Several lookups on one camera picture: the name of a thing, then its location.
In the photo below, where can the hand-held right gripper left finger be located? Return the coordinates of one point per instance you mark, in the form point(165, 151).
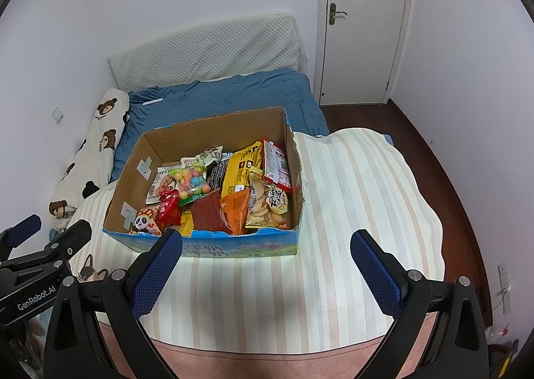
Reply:
point(156, 270)

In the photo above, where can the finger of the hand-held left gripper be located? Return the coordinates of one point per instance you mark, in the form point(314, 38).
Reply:
point(23, 229)
point(77, 235)

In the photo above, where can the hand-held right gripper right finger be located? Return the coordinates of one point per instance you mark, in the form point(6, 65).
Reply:
point(375, 270)

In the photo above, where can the orange panda snack packet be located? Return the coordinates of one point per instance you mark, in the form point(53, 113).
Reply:
point(144, 222)

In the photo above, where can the small yellow snack packet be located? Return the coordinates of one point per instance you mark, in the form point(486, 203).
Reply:
point(187, 224)

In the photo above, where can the dark red snack packet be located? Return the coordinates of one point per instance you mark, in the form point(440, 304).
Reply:
point(206, 212)

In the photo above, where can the white cookie packet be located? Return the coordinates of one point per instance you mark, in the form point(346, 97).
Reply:
point(160, 187)

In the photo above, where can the colourful candy ball bag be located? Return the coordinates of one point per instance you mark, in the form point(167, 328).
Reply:
point(192, 185)

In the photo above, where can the cardboard box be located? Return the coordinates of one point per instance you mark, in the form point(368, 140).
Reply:
point(267, 245)

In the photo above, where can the white chocolate wafer packet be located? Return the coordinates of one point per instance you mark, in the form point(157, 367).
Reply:
point(188, 163)

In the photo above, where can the small white snack packet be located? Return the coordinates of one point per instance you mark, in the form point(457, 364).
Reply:
point(210, 156)

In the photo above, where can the clear rice cracker bag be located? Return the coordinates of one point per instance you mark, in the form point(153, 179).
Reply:
point(267, 204)

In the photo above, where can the yellow black biscuit packet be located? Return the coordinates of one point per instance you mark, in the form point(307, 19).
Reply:
point(237, 170)

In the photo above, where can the red white stick packet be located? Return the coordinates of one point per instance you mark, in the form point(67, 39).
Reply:
point(268, 162)
point(281, 170)

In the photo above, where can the cat print striped blanket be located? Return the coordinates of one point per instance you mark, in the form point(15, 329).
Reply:
point(333, 195)

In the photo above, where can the bear print long pillow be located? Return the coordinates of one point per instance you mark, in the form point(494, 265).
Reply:
point(96, 145)

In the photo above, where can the clear plastic bottle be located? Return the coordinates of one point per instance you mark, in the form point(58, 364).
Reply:
point(498, 335)

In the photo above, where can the small white stick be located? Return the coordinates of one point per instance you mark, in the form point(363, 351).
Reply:
point(152, 101)

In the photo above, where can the blue bed sheet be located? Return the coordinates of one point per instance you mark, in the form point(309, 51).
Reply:
point(250, 95)

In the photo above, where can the white door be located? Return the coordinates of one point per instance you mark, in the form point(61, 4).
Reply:
point(363, 49)

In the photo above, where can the grey quilted headboard cushion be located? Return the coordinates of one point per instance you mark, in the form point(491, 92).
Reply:
point(208, 49)

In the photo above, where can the white wall socket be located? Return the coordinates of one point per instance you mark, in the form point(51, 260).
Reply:
point(58, 115)

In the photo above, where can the white wall power outlet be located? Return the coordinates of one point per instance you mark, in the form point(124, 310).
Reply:
point(504, 291)

